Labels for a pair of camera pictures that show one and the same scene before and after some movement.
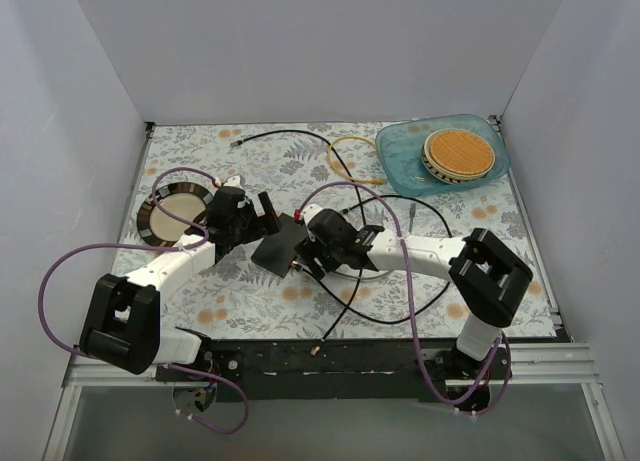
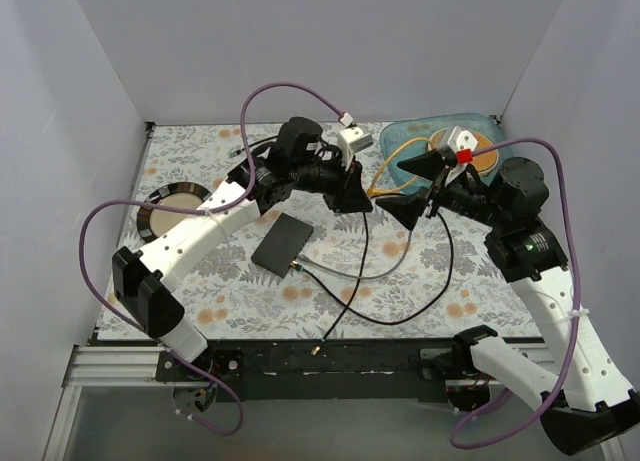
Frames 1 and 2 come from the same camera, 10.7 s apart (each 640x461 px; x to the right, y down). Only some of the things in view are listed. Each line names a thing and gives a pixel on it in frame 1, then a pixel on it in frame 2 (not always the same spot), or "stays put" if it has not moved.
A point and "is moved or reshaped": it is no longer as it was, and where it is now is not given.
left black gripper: x=255 y=217 to x=338 y=185
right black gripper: x=307 y=248 to x=437 y=190
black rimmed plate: x=187 y=201 stays put
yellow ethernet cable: x=380 y=181 is moved or reshaped
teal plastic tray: x=399 y=150 stays put
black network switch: x=276 y=250 stays put
